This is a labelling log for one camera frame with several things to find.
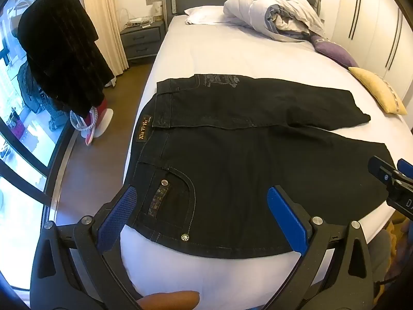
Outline purple cushion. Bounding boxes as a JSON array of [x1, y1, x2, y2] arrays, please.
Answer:
[[310, 34, 359, 69]]

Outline bundled white duvet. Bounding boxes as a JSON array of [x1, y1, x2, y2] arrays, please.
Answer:
[[223, 0, 326, 42]]

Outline person's clothing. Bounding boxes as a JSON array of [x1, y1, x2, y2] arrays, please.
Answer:
[[368, 215, 413, 294]]

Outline large glass window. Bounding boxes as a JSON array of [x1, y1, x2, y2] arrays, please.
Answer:
[[0, 0, 80, 294]]

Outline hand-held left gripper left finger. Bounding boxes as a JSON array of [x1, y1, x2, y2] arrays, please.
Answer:
[[30, 184, 144, 310]]

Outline cream curtain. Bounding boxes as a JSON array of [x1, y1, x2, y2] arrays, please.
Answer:
[[80, 0, 130, 72]]

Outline white pillow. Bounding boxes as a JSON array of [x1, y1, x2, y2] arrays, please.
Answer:
[[185, 5, 236, 26]]

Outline person's left hand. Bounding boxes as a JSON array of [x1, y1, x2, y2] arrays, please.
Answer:
[[136, 291, 201, 310]]

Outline grey nightstand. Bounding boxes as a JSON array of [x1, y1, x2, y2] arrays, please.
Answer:
[[120, 21, 166, 60]]

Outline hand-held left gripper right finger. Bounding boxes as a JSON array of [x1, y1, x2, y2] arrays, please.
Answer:
[[263, 185, 375, 310]]

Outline yellow cushion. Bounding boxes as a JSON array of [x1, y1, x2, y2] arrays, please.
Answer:
[[348, 67, 409, 115]]

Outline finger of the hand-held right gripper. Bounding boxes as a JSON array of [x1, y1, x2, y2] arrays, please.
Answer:
[[368, 156, 399, 184], [396, 158, 413, 176]]

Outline white wardrobe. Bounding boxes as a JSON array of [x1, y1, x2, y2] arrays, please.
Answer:
[[323, 0, 413, 81]]

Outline bed with white sheet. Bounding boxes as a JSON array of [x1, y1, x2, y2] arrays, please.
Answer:
[[69, 5, 413, 310]]

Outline black hanging coat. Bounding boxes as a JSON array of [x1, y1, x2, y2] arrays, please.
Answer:
[[18, 0, 115, 118]]

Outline black denim pants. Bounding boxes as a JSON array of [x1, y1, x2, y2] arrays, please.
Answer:
[[124, 74, 399, 259]]

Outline white stand base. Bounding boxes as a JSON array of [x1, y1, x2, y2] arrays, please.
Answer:
[[92, 107, 114, 138]]

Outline clear acrylic organizer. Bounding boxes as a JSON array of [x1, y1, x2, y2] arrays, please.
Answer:
[[123, 7, 153, 29]]

